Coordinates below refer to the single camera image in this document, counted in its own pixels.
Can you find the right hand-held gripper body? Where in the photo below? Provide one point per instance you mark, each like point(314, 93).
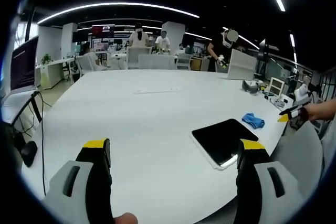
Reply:
point(302, 94)

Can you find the white game controller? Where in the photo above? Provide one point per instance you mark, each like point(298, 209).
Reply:
point(278, 101)

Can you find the red wall screen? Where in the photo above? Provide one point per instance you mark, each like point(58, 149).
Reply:
point(103, 31)

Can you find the dark computer monitor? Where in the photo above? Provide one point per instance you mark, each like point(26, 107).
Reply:
point(23, 64)

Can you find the white framed small box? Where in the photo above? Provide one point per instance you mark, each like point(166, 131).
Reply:
point(276, 86)

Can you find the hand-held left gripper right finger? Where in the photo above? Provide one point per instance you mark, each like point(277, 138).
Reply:
point(258, 182)

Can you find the curved ceiling light strip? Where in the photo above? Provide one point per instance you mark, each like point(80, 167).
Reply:
point(115, 9)

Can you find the grey office chair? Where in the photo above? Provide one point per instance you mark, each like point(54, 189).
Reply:
point(296, 153)

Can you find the white folded board box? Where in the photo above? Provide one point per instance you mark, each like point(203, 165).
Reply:
point(241, 64)

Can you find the person's left hand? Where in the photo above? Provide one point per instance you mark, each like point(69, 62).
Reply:
point(126, 219)

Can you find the grey headset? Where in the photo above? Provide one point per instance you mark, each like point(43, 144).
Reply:
point(250, 87)

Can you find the black computer mouse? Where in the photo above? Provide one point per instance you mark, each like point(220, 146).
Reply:
point(28, 153)

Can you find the blue cleaning cloth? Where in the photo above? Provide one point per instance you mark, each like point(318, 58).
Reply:
point(252, 120)

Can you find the green potted plant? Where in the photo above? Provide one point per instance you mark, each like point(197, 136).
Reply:
point(46, 58)

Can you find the black mirror with white frame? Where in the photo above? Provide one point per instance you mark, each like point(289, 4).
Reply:
point(223, 140)

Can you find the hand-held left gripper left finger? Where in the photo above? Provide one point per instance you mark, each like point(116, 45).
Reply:
point(78, 182)

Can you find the white mesh office chair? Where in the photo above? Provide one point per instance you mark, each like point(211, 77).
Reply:
point(88, 62)

